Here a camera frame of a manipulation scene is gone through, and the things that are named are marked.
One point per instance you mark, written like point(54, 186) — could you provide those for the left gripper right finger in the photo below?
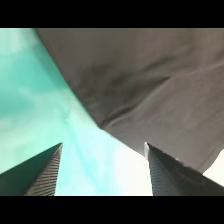
point(173, 180)

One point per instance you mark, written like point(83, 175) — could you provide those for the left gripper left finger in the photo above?
point(36, 176)

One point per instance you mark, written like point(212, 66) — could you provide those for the grey garment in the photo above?
point(143, 83)

